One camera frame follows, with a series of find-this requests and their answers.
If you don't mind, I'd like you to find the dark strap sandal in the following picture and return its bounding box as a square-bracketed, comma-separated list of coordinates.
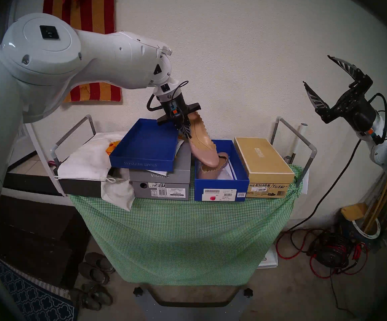
[69, 288, 102, 311]
[81, 282, 114, 306]

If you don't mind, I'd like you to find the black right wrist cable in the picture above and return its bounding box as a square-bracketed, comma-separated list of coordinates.
[367, 93, 387, 145]

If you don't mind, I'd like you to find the grey closed shoe box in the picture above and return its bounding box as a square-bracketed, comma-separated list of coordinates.
[128, 138, 193, 201]

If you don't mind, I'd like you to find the tan closed shoe box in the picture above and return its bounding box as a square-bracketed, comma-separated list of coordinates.
[234, 137, 296, 199]

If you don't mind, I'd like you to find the blue bucket white rim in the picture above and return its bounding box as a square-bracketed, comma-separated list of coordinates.
[339, 217, 381, 247]

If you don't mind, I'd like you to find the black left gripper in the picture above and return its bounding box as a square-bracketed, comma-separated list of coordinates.
[156, 96, 202, 139]

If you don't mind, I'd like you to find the white flat box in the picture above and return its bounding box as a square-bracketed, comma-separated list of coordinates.
[257, 245, 278, 269]

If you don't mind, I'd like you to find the blue patterned rug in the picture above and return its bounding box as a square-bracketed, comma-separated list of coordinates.
[0, 257, 78, 321]

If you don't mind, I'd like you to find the green checkered table cloth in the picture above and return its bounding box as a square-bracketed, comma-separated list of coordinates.
[68, 165, 304, 287]

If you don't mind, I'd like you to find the burlap american flag banner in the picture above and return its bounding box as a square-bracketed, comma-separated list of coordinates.
[42, 0, 122, 102]

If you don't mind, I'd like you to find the brown slipper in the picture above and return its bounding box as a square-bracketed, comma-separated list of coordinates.
[85, 252, 115, 274]
[78, 262, 110, 286]

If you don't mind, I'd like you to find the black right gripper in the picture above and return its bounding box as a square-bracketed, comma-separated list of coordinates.
[303, 55, 377, 132]

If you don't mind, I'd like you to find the red extension cord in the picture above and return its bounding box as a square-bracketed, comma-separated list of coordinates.
[275, 228, 369, 280]

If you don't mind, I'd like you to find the dark wall power cable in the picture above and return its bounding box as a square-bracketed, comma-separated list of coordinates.
[282, 139, 362, 232]

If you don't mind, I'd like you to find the grey cart base frame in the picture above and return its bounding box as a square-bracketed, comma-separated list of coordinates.
[135, 284, 252, 321]

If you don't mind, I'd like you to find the wooden sticks bundle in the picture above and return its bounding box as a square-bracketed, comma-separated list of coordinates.
[362, 177, 387, 232]

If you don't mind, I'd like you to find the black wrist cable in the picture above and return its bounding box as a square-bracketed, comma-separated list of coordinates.
[367, 93, 387, 145]
[147, 80, 189, 113]

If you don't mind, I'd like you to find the dark wooden chest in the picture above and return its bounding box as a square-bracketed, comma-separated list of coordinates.
[0, 195, 90, 289]

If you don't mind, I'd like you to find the blue shoe box lid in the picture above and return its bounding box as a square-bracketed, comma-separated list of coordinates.
[109, 118, 180, 172]

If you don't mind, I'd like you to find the white paper sheet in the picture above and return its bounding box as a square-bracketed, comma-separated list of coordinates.
[150, 139, 185, 176]

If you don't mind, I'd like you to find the black door step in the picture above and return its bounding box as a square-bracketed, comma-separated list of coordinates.
[3, 172, 63, 196]

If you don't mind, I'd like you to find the beige scalloped shoe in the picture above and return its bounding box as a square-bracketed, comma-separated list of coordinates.
[197, 152, 230, 180]
[187, 111, 221, 168]

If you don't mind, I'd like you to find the white plastic tube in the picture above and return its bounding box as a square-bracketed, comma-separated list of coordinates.
[289, 123, 308, 165]

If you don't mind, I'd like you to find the blue open shoe box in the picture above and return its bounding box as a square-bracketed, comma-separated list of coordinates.
[195, 139, 250, 202]

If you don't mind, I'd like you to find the black cord reel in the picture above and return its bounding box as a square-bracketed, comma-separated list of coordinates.
[309, 232, 356, 269]

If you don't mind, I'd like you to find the white cloth dust bag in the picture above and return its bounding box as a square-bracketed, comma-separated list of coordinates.
[55, 131, 136, 212]

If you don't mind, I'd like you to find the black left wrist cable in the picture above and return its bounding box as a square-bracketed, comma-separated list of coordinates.
[147, 80, 189, 113]

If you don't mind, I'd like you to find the black shoe box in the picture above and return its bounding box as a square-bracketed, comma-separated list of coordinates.
[57, 167, 130, 198]

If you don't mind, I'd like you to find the grey pipe cart rail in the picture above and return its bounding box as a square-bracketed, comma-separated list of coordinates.
[49, 114, 97, 170]
[270, 116, 318, 187]

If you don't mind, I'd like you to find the tan cardboard piece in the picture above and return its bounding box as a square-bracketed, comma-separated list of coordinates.
[341, 203, 368, 222]

